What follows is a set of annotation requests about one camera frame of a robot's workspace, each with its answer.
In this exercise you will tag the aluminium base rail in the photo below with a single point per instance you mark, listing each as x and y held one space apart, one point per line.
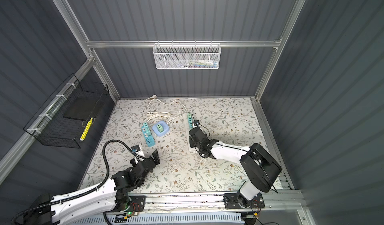
186 200

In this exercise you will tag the white long power strip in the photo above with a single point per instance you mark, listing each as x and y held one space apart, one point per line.
187 129

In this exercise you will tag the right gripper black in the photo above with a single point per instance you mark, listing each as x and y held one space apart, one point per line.
192 142

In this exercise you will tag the black flat pad in basket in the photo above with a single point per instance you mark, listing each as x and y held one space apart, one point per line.
83 109

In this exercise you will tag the white wire mesh basket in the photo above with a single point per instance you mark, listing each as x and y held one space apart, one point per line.
167 57

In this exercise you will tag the teal power strip with USB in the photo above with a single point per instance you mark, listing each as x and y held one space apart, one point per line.
148 135

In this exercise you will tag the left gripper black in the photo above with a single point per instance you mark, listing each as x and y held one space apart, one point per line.
156 158

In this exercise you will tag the black wire mesh basket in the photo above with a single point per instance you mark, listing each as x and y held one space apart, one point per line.
67 119

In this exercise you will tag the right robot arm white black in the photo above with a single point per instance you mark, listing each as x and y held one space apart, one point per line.
259 165

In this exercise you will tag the floral patterned table mat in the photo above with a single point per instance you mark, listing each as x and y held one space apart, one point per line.
230 120

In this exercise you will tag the yellow marker pen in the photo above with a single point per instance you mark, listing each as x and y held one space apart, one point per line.
86 129

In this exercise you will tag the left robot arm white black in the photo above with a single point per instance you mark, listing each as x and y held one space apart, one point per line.
40 212

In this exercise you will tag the white ventilated cable tray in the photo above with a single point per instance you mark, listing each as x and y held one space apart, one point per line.
215 218

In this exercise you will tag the pens in white basket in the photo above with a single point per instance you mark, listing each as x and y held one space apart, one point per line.
206 63

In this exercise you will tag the blue square socket cube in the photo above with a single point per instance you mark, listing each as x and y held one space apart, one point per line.
166 128

